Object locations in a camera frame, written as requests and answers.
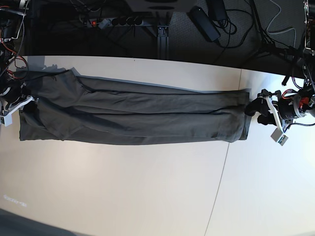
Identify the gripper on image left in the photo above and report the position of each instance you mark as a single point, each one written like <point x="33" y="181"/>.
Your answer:
<point x="13" y="96"/>

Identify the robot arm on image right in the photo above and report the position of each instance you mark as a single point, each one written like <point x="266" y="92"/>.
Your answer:
<point x="307" y="48"/>

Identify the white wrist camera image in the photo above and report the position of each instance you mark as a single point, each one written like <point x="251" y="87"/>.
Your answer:
<point x="6" y="118"/>
<point x="279" y="136"/>

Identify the dark grey T-shirt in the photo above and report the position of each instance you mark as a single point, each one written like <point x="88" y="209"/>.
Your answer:
<point x="68" y="107"/>

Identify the black power strip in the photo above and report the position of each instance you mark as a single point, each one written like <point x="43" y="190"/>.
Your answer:
<point x="123" y="21"/>

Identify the aluminium frame post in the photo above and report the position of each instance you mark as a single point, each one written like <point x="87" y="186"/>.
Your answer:
<point x="163" y="42"/>

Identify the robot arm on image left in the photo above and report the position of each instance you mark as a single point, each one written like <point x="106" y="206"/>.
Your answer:
<point x="12" y="34"/>

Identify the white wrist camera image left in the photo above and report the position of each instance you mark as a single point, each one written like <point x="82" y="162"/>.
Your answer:
<point x="6" y="118"/>

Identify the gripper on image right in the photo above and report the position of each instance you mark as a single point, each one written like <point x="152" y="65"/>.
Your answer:
<point x="282" y="108"/>

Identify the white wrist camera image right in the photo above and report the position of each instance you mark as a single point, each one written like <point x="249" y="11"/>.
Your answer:
<point x="279" y="136"/>

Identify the black power adapter brick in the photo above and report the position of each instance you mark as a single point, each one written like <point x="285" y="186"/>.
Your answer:
<point x="204" y="25"/>

